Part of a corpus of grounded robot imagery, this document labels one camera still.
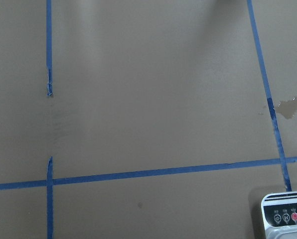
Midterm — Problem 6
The white digital kitchen scale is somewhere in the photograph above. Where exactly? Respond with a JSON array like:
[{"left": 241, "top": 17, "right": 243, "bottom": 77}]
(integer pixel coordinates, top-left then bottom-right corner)
[{"left": 261, "top": 191, "right": 297, "bottom": 239}]

